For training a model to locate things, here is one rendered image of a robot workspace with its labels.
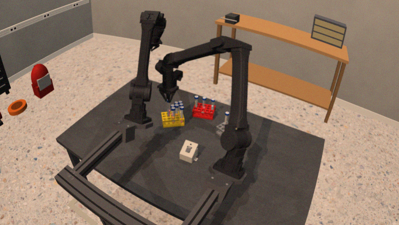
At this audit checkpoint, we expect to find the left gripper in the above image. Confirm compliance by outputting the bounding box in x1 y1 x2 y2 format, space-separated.
151 35 162 52

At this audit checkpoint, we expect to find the grey tube rack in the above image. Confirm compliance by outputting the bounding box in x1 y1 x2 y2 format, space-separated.
215 123 225 136

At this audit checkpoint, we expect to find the yellow tube rack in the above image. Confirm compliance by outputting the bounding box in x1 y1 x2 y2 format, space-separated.
161 112 185 128

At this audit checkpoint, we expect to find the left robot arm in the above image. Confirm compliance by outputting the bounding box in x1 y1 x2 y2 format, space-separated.
124 10 166 125

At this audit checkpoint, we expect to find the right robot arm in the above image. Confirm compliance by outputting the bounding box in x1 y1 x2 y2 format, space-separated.
155 36 252 180

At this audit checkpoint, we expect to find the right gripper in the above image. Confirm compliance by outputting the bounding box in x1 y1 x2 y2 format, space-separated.
157 78 179 103

